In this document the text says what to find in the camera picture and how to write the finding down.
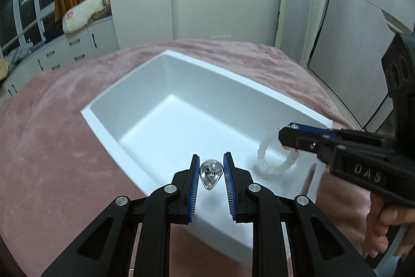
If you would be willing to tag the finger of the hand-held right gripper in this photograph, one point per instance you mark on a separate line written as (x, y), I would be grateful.
(298, 139)
(316, 131)

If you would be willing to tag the wall outlet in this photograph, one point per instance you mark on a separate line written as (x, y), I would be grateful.
(221, 37)

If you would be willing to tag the standing mirror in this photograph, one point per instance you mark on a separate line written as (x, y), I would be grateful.
(298, 11)

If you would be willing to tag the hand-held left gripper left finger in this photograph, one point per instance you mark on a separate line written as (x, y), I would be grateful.
(194, 189)

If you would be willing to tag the person's right hand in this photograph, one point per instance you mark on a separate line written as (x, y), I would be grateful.
(381, 228)

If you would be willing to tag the white foam box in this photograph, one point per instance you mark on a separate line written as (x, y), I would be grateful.
(181, 108)

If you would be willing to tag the pink blanket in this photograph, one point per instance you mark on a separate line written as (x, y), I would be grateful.
(58, 134)

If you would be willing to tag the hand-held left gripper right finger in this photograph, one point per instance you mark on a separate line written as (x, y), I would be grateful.
(229, 189)

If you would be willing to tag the silver teardrop pendant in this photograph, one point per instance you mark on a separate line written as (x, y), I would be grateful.
(210, 171)

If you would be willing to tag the white drawer cabinet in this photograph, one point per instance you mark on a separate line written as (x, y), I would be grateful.
(68, 50)

